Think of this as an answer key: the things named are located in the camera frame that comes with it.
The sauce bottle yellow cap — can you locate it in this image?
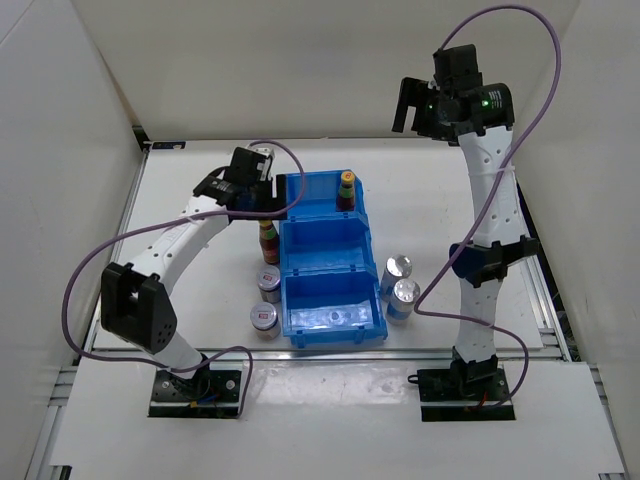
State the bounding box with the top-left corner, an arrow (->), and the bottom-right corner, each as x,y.
259,219 -> 280,265
336,170 -> 356,211

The silver blue shaker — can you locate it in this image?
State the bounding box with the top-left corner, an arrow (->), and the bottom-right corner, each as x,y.
380,254 -> 412,301
386,278 -> 420,324

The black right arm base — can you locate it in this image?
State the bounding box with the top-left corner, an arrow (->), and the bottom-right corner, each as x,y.
407,368 -> 516,423

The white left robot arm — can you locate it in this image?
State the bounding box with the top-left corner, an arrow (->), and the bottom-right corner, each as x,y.
100,167 -> 289,400

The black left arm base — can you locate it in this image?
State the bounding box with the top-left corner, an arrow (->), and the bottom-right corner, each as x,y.
147,368 -> 245,419

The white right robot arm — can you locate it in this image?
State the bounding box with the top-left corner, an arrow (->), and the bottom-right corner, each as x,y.
392,74 -> 538,400

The blue far storage bin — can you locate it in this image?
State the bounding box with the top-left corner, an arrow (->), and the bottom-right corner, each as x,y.
277,170 -> 342,220

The blue storage bin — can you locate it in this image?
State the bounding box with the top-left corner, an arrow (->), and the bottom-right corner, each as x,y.
280,214 -> 376,275
277,170 -> 342,220
281,268 -> 388,349

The blue middle storage bin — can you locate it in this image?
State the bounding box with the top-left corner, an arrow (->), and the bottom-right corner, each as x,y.
280,214 -> 376,275

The blue near storage bin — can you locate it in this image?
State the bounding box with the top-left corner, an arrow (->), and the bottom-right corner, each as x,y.
281,268 -> 388,349

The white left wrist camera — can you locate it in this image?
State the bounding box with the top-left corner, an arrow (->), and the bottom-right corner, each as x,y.
247,144 -> 275,182

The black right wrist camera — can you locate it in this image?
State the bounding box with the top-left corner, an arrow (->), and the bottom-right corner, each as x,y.
433,44 -> 483,91

